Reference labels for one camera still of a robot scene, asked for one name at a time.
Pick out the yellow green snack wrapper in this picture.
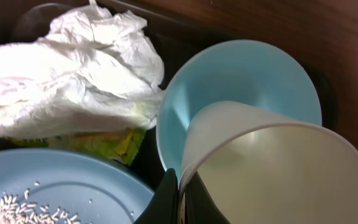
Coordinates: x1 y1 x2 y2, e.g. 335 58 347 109
0 107 147 166

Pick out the white plastic cup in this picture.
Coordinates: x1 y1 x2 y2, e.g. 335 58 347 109
180 101 358 224

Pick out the dark blue plate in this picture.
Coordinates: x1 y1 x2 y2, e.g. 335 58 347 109
0 149 154 223

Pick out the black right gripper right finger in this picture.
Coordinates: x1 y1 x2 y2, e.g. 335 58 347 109
185 172 229 224

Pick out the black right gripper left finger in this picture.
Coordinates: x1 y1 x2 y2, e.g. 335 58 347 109
134 168 178 224

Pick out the pile of white rice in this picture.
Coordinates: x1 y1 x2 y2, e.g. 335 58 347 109
0 189 82 224

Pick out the crumpled white paper napkin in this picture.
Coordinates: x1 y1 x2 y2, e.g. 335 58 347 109
0 1 164 139

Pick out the light blue bowl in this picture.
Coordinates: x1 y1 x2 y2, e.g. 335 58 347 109
156 40 323 175

